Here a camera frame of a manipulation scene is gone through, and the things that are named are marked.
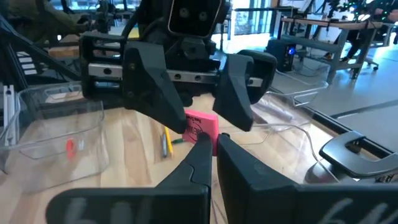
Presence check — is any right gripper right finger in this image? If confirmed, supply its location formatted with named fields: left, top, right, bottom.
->
left=217, top=133, right=398, bottom=224

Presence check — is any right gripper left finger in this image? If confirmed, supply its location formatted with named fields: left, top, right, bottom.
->
left=46, top=133, right=213, bottom=224

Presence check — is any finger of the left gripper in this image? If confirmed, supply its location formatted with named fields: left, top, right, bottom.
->
left=213, top=54, right=254, bottom=132
left=123, top=42, right=187, bottom=134

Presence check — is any pink eraser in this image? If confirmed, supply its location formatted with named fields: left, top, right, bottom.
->
left=182, top=108, right=220, bottom=156

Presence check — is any clear plastic bin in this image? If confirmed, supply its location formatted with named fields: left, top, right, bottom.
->
left=0, top=81, right=110, bottom=194
left=248, top=70, right=330, bottom=125
left=217, top=123, right=346, bottom=187

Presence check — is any yellow pencil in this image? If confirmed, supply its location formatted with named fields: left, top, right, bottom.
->
left=164, top=126, right=174, bottom=158

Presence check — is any red eraser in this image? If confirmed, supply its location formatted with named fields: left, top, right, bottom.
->
left=65, top=138, right=76, bottom=160

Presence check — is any black box blue light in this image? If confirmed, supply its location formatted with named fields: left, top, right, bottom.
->
left=266, top=39, right=297, bottom=73

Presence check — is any person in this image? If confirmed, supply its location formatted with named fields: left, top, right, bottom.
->
left=0, top=0, right=81, bottom=44
left=337, top=0, right=398, bottom=63

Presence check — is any grey metal workbench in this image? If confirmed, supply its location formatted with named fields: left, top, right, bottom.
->
left=279, top=17, right=398, bottom=85

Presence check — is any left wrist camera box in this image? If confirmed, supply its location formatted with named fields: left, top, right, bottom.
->
left=167, top=0, right=224, bottom=39

